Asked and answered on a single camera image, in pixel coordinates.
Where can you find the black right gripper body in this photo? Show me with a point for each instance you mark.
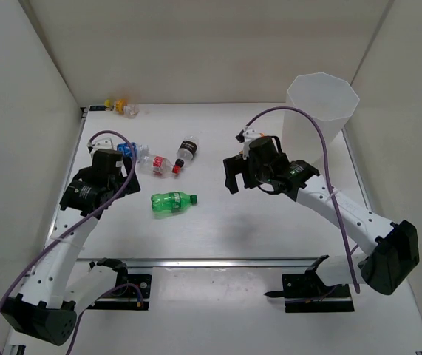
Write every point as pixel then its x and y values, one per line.
pixel 259 174

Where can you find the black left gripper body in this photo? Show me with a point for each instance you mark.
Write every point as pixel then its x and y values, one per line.
pixel 120 180

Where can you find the blue label plastic bottle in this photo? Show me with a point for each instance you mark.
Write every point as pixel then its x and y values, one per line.
pixel 140 151

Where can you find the yellow cap clear bottle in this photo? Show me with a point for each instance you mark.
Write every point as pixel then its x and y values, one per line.
pixel 122 107

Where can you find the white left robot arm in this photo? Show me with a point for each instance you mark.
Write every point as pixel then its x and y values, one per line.
pixel 44 305

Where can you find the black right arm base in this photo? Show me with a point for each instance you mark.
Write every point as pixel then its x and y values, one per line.
pixel 307 293

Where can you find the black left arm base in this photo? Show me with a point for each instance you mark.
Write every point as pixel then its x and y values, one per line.
pixel 131 291

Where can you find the white octagonal plastic bin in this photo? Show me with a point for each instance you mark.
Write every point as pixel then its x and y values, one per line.
pixel 328 100

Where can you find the black label clear bottle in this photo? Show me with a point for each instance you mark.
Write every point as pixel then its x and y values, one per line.
pixel 187 151

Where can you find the red label clear bottle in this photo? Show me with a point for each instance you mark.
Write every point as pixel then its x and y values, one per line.
pixel 158 166

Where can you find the green plastic bottle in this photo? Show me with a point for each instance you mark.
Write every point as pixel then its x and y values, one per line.
pixel 172 203

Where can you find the dark label sticker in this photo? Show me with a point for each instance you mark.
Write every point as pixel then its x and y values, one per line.
pixel 98 108

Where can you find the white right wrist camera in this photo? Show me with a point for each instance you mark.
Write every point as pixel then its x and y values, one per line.
pixel 248 134

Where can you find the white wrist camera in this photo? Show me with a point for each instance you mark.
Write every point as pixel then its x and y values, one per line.
pixel 100 143
pixel 248 134

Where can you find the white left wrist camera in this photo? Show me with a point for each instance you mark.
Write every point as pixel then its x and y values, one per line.
pixel 100 143

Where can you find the silver aluminium front rail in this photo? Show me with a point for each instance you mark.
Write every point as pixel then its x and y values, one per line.
pixel 224 262

